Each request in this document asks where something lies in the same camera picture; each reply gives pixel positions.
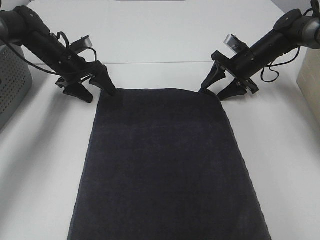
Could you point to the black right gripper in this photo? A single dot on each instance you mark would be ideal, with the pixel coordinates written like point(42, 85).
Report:
point(242, 67)

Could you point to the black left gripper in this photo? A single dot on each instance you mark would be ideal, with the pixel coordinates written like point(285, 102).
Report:
point(74, 70)

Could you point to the dark navy towel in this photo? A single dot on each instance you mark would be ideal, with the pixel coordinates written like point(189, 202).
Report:
point(164, 164)

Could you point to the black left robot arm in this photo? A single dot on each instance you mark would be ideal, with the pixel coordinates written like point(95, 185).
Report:
point(23, 27)

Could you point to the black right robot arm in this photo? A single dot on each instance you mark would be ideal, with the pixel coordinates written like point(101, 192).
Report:
point(292, 31)

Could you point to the grey perforated plastic basket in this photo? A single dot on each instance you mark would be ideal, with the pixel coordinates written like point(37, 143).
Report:
point(15, 82)

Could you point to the beige box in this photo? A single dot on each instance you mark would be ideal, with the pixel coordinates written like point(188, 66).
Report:
point(309, 81)

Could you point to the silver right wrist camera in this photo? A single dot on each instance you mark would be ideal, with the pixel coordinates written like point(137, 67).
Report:
point(233, 43)

